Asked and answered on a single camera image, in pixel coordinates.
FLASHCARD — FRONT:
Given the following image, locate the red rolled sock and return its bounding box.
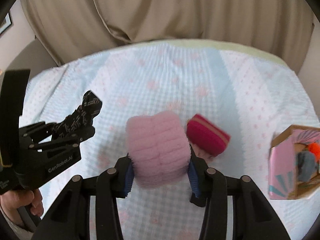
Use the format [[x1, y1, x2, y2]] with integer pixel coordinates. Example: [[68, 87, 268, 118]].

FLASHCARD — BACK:
[[186, 114, 231, 158]]

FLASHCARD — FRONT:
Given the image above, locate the person's left hand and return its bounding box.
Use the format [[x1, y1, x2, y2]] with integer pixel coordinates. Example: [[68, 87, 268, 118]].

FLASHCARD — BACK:
[[0, 188, 44, 217]]

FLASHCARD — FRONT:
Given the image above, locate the pale green bed sheet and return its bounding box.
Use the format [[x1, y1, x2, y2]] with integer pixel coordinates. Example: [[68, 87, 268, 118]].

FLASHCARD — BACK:
[[147, 39, 299, 74]]

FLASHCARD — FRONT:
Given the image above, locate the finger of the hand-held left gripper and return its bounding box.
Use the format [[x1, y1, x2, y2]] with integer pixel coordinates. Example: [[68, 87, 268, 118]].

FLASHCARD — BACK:
[[20, 121, 55, 142], [29, 125, 96, 153]]

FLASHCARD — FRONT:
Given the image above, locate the black patterned sock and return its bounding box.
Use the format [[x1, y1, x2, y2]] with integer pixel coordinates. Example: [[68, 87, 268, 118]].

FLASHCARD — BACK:
[[51, 90, 103, 140]]

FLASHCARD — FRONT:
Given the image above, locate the orange pompom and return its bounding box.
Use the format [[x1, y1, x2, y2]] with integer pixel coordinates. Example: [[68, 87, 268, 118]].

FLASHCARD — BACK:
[[307, 142, 320, 161]]

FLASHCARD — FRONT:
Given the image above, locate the pink fluffy sock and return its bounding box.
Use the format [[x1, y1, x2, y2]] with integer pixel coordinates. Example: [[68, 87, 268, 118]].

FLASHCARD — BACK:
[[126, 110, 190, 187]]

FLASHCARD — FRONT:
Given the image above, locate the light blue checked blanket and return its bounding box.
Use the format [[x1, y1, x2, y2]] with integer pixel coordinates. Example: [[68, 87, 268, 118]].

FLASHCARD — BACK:
[[21, 39, 320, 240]]

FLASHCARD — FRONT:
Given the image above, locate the framed wall picture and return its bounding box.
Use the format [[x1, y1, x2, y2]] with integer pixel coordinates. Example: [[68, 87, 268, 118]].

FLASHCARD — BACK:
[[0, 12, 13, 35]]

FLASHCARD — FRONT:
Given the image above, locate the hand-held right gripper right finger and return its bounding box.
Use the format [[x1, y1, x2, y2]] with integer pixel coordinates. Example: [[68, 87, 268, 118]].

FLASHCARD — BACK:
[[188, 144, 292, 240]]

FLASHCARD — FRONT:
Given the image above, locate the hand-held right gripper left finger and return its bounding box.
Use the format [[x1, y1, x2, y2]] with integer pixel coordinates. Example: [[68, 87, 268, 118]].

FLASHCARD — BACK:
[[32, 154, 134, 240]]

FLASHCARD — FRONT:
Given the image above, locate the pink cardboard box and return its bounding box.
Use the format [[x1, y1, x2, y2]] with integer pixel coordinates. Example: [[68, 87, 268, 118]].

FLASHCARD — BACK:
[[268, 124, 320, 200]]

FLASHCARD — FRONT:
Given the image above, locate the beige curtain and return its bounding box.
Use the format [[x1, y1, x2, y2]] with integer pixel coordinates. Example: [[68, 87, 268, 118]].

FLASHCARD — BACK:
[[19, 0, 316, 71]]

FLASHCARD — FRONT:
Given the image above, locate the grey-blue soft cloth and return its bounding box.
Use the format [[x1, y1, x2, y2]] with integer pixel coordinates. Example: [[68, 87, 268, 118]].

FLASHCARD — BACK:
[[296, 151, 319, 182]]

